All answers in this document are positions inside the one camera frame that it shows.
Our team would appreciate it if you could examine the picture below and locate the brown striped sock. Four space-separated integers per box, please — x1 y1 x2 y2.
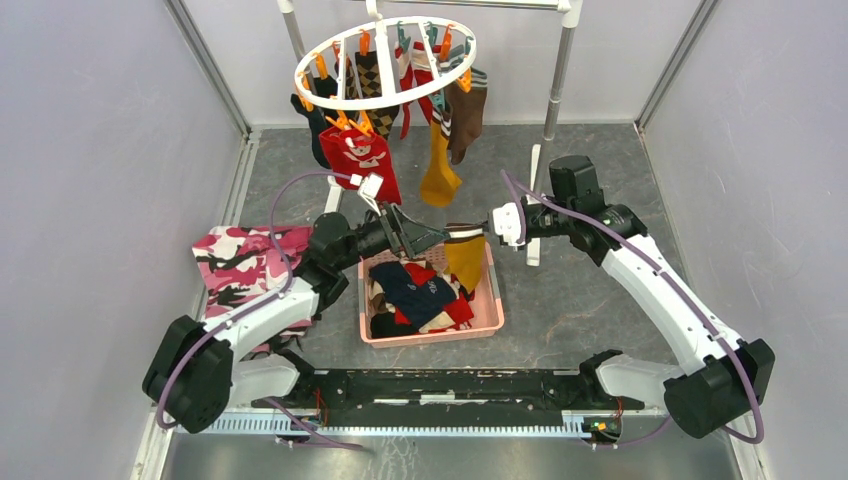
445 67 488 165

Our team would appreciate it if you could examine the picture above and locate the teal clothes clip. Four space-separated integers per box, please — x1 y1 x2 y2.
427 89 449 113

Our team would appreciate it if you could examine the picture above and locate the pink perforated plastic basket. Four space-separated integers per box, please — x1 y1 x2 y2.
357 241 505 349

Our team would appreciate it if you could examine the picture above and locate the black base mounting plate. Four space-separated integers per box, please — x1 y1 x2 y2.
277 369 645 427

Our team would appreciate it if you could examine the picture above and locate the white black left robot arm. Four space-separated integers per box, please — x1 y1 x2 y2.
142 204 451 433

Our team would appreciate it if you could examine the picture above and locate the navy blue sock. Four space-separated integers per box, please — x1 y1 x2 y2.
369 261 457 328

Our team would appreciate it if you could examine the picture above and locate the black sock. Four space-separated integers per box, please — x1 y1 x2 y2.
290 76 338 169

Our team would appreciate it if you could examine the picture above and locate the argyle brown yellow sock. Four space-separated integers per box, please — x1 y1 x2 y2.
354 51 400 139

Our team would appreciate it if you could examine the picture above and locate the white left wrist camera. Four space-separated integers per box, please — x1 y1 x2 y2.
349 173 383 215

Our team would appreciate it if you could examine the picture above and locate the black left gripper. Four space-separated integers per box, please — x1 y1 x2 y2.
334 201 450 271

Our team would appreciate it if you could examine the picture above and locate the orange clothes clip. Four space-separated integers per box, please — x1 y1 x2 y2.
456 68 473 93
325 110 375 137

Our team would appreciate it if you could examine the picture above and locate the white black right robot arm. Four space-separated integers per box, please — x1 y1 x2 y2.
503 155 776 445

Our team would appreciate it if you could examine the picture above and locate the pink camouflage folded cloth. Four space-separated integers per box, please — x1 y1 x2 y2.
191 226 312 319

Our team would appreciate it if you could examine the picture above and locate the red white santa sock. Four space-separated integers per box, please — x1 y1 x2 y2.
394 41 445 123

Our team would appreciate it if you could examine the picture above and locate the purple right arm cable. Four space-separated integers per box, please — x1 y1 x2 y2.
499 169 766 452

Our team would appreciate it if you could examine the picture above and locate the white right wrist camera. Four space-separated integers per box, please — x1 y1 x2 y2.
489 202 526 250

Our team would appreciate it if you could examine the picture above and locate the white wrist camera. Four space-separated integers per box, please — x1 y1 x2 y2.
489 202 526 250
349 173 383 215

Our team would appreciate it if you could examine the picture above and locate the yellow cloth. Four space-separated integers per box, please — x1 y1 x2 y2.
419 107 462 208

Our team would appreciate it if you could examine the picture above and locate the white metal drying rack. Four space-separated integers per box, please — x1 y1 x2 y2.
276 0 584 268

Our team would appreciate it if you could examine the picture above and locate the red cloth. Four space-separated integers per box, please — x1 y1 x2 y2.
318 127 402 205

